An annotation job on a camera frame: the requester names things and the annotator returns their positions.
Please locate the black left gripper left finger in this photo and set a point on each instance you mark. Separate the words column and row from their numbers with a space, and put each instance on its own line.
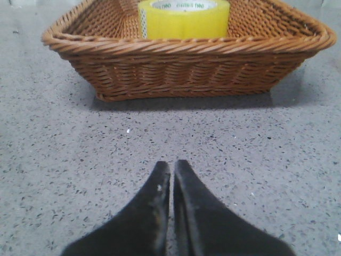
column 140, row 228

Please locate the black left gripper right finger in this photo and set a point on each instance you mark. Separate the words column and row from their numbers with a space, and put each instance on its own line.
column 205, row 226

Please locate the yellow tape roll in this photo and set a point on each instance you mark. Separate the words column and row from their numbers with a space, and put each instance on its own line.
column 183, row 19

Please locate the brown wicker basket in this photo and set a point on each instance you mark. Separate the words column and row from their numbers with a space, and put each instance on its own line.
column 266, row 41

